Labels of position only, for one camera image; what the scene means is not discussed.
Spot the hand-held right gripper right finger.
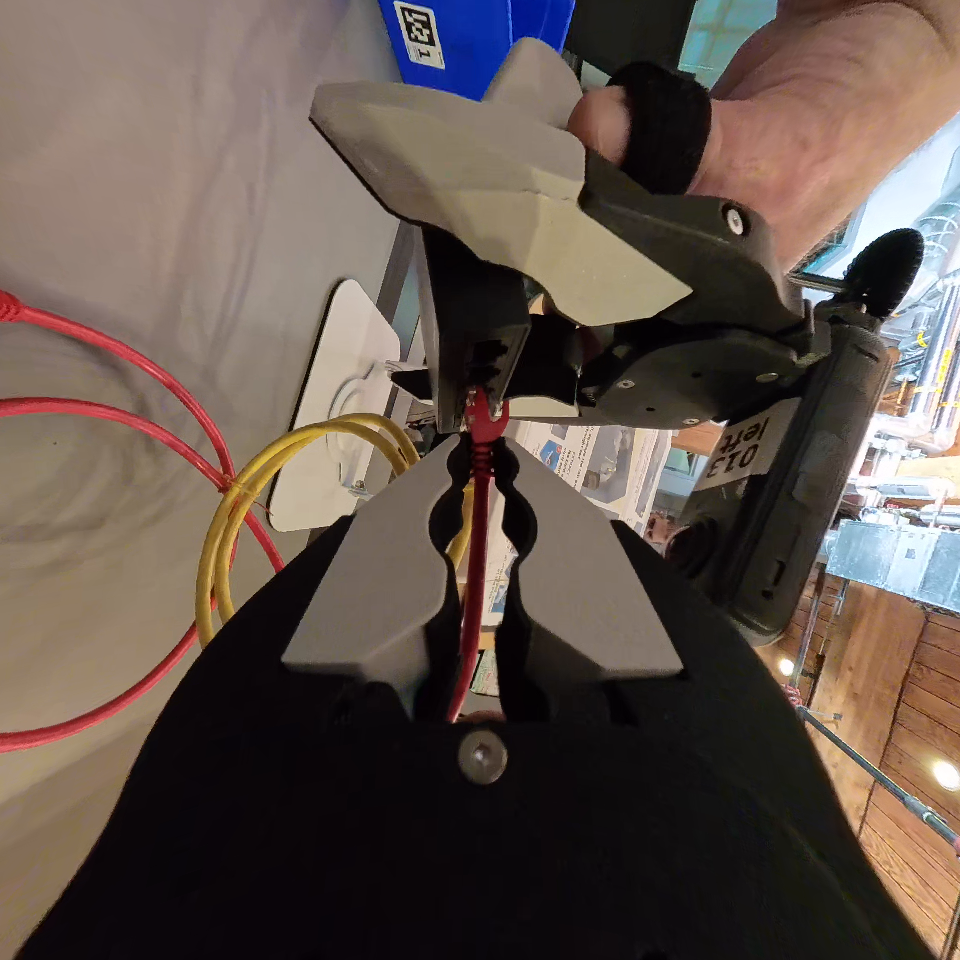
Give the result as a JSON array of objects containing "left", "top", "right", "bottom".
[{"left": 495, "top": 438, "right": 685, "bottom": 708}]

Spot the printed instruction sheet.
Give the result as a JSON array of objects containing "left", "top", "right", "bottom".
[{"left": 480, "top": 420, "right": 676, "bottom": 699}]

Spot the person's left hand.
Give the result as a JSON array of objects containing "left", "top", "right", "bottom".
[{"left": 566, "top": 0, "right": 960, "bottom": 267}]

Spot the red ethernet cable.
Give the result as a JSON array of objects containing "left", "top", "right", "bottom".
[{"left": 0, "top": 288, "right": 513, "bottom": 755}]

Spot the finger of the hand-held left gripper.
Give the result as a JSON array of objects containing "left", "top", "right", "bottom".
[
  {"left": 510, "top": 315, "right": 588, "bottom": 420},
  {"left": 309, "top": 36, "right": 696, "bottom": 329}
]

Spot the blue plastic bin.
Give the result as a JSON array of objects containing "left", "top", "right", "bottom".
[{"left": 377, "top": 0, "right": 579, "bottom": 102}]

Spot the black ethernet switch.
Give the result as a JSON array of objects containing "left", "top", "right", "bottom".
[{"left": 416, "top": 223, "right": 535, "bottom": 436}]

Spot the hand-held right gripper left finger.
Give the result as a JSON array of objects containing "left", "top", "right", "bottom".
[{"left": 281, "top": 433, "right": 465, "bottom": 717}]

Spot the metal air duct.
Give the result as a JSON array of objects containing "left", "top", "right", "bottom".
[{"left": 825, "top": 521, "right": 960, "bottom": 618}]

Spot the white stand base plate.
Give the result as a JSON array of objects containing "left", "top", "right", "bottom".
[{"left": 267, "top": 279, "right": 436, "bottom": 535}]

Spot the yellow ethernet cable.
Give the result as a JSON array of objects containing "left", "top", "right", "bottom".
[{"left": 195, "top": 412, "right": 477, "bottom": 650}]

